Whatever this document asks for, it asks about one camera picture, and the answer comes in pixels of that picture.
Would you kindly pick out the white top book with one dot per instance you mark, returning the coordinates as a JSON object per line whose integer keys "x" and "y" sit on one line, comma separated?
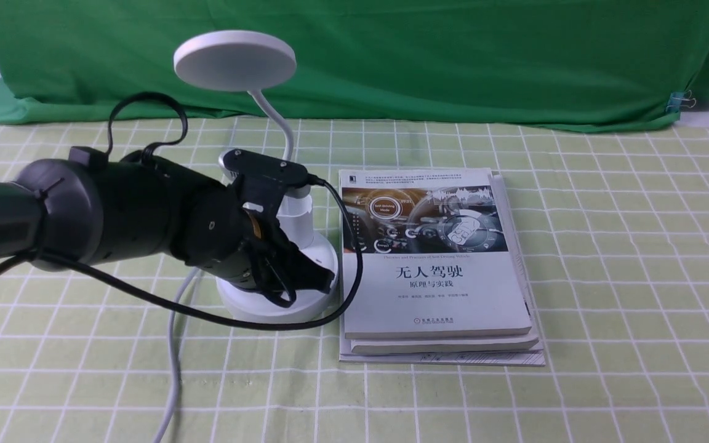
{"x": 434, "y": 289}

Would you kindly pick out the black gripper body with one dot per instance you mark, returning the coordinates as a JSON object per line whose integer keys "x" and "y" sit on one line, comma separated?
{"x": 213, "y": 232}

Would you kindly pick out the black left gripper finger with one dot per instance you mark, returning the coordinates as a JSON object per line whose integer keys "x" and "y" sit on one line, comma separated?
{"x": 303, "y": 273}

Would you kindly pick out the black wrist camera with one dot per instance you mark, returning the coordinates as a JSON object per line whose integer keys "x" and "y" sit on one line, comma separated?
{"x": 264, "y": 183}

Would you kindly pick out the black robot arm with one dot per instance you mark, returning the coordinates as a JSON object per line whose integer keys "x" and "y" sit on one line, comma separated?
{"x": 90, "y": 210}

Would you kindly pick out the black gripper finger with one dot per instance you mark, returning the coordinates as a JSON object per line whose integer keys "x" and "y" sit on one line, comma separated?
{"x": 268, "y": 255}

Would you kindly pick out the bottom paper booklet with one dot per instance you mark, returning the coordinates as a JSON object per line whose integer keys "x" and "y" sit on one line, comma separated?
{"x": 514, "y": 359}

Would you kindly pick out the green checkered tablecloth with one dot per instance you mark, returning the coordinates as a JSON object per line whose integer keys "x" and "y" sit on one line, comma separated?
{"x": 615, "y": 235}

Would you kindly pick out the white desk lamp with base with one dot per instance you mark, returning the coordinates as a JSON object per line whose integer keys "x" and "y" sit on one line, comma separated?
{"x": 246, "y": 61}

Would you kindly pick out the blue binder clip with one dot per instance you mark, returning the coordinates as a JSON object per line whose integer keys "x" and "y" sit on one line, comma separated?
{"x": 681, "y": 101}

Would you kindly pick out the green backdrop cloth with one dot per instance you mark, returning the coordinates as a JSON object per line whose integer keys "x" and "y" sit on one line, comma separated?
{"x": 580, "y": 66}

